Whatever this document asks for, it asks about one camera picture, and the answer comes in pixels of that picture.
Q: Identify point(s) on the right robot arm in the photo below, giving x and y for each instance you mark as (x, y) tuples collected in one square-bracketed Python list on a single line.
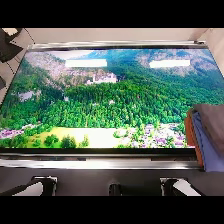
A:
[(176, 187)]

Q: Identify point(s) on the grey-brown garment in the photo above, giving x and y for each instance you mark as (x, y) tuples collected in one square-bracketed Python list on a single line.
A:
[(210, 120)]

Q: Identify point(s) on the blue garment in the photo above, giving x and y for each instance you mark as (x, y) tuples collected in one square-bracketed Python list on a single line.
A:
[(209, 150)]

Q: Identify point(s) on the orange-brown garment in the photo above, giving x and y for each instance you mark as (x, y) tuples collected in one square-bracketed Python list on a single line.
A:
[(191, 133)]

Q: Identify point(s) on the silver frame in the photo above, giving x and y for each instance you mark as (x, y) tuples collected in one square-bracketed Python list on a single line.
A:
[(100, 164)]

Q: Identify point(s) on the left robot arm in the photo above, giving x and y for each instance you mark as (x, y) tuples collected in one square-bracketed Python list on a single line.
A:
[(40, 186)]

